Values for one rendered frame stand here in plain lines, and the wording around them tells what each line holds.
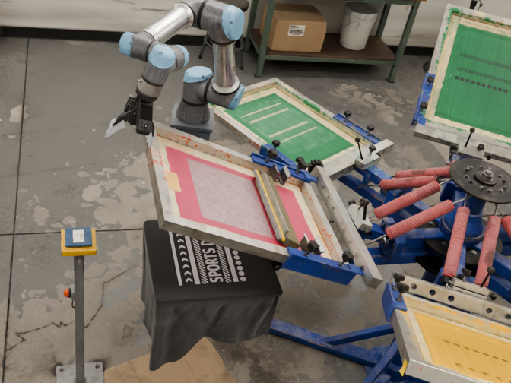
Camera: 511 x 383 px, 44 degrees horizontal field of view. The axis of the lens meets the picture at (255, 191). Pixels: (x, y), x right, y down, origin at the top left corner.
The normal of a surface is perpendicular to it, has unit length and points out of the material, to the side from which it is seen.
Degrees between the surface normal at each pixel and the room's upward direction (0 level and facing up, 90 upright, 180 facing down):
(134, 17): 90
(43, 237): 0
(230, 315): 97
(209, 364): 0
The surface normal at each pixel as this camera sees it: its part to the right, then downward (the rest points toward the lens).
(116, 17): 0.24, 0.63
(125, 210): 0.16, -0.78
